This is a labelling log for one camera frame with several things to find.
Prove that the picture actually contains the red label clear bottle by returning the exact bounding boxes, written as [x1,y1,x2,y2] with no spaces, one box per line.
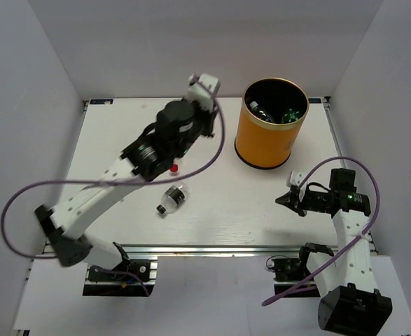
[169,164,179,175]

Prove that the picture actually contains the black label clear bottle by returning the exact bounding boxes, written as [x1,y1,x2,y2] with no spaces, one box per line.
[156,182,190,217]

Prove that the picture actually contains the green soda bottle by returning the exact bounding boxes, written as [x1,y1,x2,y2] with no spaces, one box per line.
[280,108,302,124]

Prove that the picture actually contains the clear unlabelled bottle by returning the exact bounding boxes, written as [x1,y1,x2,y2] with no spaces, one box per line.
[249,101,275,123]

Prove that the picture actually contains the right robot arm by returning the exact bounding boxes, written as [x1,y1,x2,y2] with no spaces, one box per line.
[272,168,393,335]

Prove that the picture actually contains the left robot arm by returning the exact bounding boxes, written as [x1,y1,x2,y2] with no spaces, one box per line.
[34,98,218,279]

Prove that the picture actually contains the orange cylindrical bin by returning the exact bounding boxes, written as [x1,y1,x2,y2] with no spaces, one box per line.
[234,77,309,169]

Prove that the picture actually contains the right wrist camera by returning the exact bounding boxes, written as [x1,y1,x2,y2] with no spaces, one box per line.
[286,170,305,190]

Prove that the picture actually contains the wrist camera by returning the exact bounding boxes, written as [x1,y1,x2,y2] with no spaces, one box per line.
[186,73,221,112]
[286,170,305,190]

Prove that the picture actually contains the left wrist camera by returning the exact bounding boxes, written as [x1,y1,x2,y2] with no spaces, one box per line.
[186,73,221,112]

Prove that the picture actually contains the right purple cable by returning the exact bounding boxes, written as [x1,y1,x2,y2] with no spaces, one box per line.
[260,156,382,308]

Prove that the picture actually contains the purple cable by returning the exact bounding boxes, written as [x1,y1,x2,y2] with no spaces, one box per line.
[260,156,382,308]
[0,82,226,297]

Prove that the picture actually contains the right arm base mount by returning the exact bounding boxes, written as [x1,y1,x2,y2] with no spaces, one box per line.
[265,242,334,285]

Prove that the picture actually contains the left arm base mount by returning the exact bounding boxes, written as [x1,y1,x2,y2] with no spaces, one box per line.
[83,242,154,298]

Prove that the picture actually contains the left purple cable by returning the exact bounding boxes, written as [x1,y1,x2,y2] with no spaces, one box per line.
[0,82,226,297]

